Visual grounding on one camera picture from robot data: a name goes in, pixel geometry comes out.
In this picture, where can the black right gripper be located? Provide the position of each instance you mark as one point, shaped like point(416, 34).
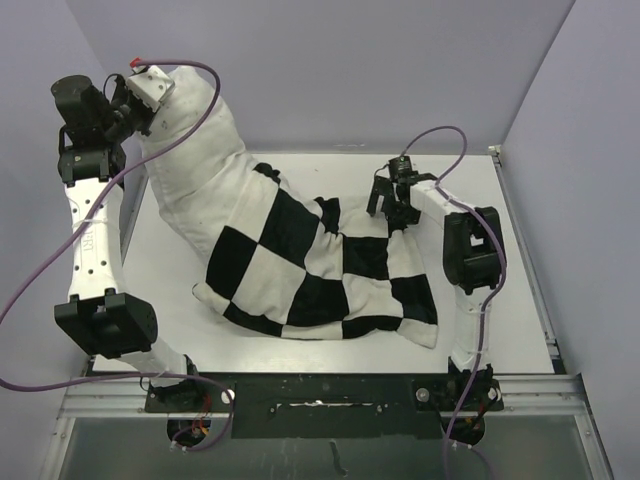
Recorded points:
point(382, 187)

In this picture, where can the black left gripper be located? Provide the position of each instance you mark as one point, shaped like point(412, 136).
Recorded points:
point(121, 89)

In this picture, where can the white pillow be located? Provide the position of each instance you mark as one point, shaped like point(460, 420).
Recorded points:
point(197, 184)

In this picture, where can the black white checkered pillowcase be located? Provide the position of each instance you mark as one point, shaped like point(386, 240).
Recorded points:
point(315, 269)

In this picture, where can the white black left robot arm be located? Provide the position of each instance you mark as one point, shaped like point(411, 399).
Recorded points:
point(100, 315)

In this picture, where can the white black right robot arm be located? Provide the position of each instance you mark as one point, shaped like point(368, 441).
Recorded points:
point(473, 253)

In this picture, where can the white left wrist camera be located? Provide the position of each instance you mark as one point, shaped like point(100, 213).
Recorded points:
point(150, 84)

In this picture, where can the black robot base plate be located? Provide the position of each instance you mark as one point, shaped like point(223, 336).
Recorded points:
point(323, 406)

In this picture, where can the aluminium front frame rail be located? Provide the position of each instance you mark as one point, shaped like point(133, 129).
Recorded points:
point(522, 395)

